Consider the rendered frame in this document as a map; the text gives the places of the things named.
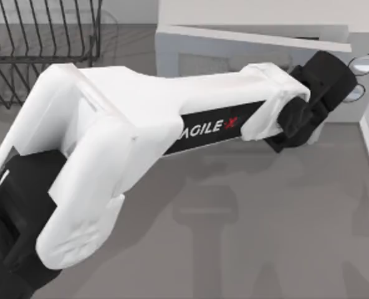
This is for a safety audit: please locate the black wire dish rack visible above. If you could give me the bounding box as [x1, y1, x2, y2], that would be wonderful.
[0, 0, 120, 110]

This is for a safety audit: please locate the pale microwave oven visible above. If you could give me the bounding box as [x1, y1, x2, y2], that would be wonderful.
[155, 24, 369, 126]

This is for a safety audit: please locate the large round microwave knob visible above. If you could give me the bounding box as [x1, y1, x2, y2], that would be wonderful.
[347, 54, 369, 76]

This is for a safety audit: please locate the small round microwave knob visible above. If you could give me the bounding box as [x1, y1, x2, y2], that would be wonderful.
[345, 83, 367, 103]

